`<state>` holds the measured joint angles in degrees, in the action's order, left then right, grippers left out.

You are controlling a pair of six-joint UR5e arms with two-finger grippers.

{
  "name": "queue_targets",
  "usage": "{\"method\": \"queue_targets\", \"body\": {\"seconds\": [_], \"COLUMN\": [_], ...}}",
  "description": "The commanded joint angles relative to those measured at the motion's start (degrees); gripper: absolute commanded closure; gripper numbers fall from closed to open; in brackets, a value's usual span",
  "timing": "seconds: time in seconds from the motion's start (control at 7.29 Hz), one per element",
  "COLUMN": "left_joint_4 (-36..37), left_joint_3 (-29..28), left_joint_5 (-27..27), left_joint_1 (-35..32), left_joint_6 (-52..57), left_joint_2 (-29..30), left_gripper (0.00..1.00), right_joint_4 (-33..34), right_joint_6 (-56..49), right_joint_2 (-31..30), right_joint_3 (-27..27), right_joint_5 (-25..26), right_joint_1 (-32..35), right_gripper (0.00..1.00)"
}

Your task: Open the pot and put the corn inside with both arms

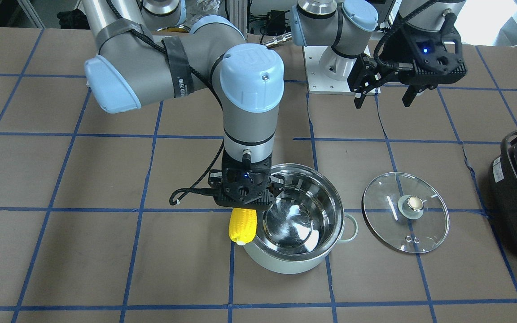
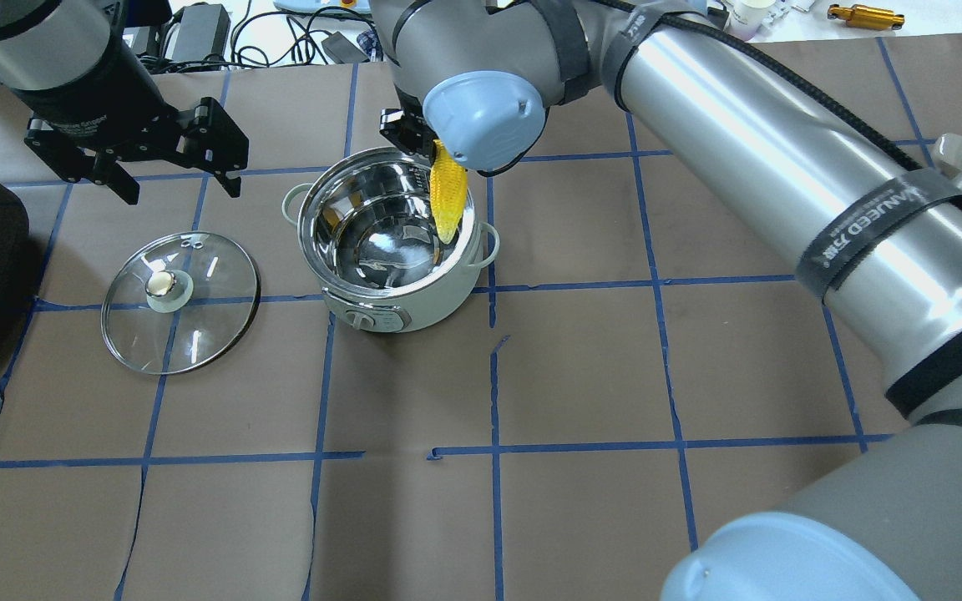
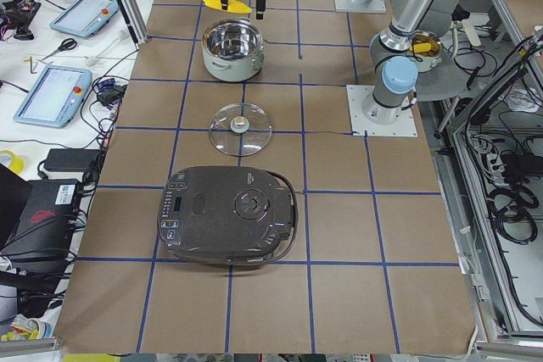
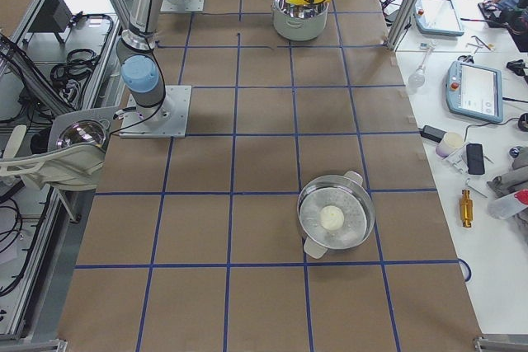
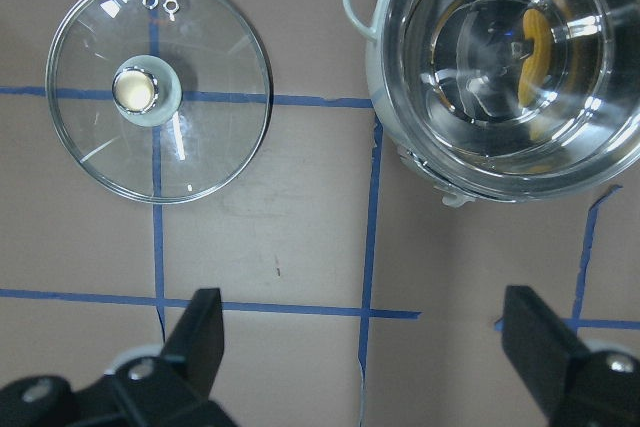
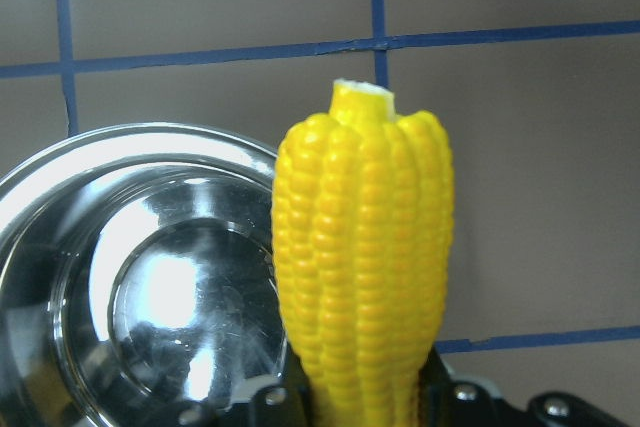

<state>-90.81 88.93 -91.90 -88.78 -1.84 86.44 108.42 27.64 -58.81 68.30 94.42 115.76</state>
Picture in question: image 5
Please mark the glass pot lid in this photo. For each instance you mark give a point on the glass pot lid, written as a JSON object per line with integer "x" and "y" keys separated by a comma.
{"x": 159, "y": 101}

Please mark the yellow corn cob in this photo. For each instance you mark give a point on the yellow corn cob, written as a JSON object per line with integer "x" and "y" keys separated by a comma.
{"x": 536, "y": 66}

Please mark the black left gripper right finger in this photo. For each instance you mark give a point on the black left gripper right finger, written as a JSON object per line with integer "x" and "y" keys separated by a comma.
{"x": 573, "y": 382}

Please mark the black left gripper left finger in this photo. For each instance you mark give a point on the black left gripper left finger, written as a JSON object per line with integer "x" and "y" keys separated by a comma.
{"x": 168, "y": 388}

